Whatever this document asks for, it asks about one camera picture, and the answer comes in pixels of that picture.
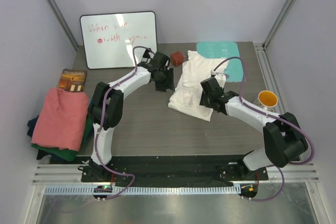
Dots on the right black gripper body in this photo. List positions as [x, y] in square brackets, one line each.
[210, 99]

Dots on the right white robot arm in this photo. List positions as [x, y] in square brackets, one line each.
[284, 140]

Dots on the red brown cube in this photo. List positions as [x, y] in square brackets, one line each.
[177, 58]

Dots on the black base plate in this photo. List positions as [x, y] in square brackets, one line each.
[172, 171]

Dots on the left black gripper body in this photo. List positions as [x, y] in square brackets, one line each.
[163, 77]

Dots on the left aluminium frame post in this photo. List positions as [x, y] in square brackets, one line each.
[60, 18]

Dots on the perforated cable tray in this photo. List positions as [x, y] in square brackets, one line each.
[106, 190]

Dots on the front aluminium rail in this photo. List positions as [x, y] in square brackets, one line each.
[59, 174]

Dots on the pink folded t shirt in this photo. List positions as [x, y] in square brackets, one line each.
[62, 120]

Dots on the green folded t shirt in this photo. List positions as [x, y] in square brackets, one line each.
[65, 155]

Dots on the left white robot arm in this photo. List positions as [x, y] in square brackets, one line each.
[106, 106]

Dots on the right aluminium frame post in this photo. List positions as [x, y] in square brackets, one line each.
[279, 20]

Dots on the aluminium frame post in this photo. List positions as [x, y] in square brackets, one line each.
[279, 20]
[60, 18]

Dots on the white t shirt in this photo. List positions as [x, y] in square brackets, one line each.
[187, 96]

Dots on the teal cutting board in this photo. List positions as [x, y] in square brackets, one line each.
[227, 49]

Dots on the white mug yellow inside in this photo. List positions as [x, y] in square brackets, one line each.
[266, 100]

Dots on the right aluminium rail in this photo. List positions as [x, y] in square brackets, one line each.
[269, 76]

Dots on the aluminium rail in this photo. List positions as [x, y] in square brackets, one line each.
[269, 76]
[59, 174]

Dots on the small white whiteboard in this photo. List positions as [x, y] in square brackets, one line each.
[117, 40]

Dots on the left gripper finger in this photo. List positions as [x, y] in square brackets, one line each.
[160, 87]
[170, 79]

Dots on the brown book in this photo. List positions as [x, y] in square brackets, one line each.
[72, 80]

